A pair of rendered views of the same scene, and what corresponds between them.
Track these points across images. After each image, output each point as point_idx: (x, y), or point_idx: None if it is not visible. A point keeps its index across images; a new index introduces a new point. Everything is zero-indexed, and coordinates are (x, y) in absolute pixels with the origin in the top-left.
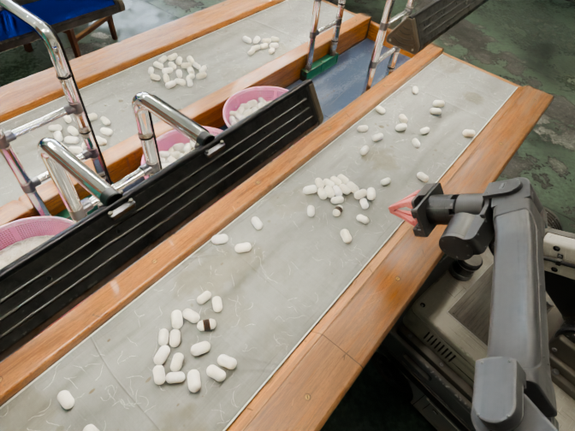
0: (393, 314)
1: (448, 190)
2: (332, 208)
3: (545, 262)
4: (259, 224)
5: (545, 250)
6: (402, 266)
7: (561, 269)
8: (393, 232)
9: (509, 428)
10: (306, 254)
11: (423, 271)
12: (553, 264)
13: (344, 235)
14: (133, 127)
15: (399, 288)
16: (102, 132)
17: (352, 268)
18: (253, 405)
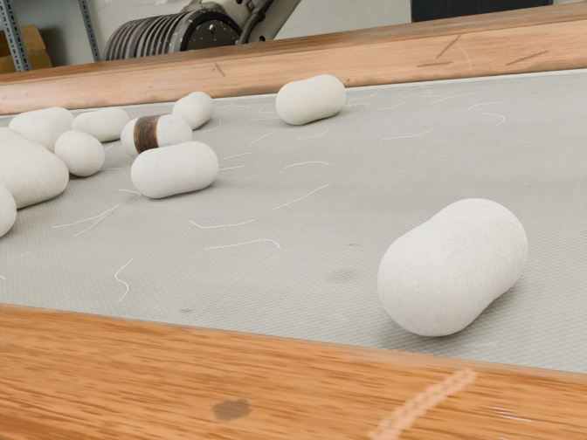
0: (580, 2)
1: (51, 75)
2: (127, 169)
3: (249, 42)
4: (486, 200)
5: (236, 20)
6: (389, 31)
7: (265, 30)
8: (231, 98)
9: None
10: (500, 133)
11: (381, 27)
12: (256, 33)
13: (321, 84)
14: None
15: (478, 17)
16: None
17: (455, 88)
18: None
